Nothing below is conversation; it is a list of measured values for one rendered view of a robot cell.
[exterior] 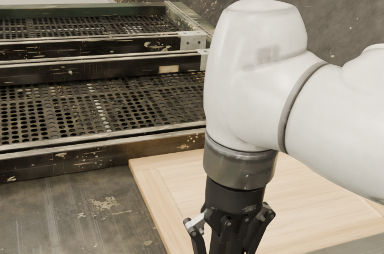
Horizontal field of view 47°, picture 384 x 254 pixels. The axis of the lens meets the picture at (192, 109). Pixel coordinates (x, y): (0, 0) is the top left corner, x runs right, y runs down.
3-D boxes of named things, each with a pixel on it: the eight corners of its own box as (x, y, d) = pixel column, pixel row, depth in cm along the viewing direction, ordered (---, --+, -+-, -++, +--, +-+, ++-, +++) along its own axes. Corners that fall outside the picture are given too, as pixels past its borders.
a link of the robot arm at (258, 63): (180, 127, 51) (272, 180, 44) (190, -6, 44) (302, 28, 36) (238, 103, 59) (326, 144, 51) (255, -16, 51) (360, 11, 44)
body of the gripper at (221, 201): (219, 196, 50) (211, 256, 54) (282, 183, 53) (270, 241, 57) (194, 160, 56) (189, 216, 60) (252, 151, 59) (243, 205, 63)
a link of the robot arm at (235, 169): (297, 147, 50) (288, 189, 53) (258, 110, 57) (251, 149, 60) (225, 158, 47) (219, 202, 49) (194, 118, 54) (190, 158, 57)
